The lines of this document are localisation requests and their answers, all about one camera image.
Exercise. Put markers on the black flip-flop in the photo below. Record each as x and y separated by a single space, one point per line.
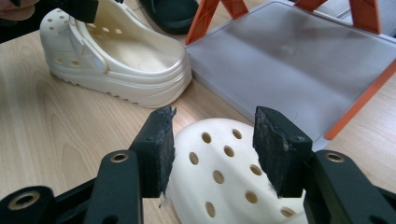
174 18

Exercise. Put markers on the white shoe rack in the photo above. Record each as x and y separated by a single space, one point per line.
280 71

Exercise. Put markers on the cream clog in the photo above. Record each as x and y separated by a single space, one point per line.
124 90
236 193

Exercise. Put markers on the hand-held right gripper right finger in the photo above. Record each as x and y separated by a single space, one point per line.
280 152

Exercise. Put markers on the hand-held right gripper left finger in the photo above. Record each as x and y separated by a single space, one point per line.
155 149

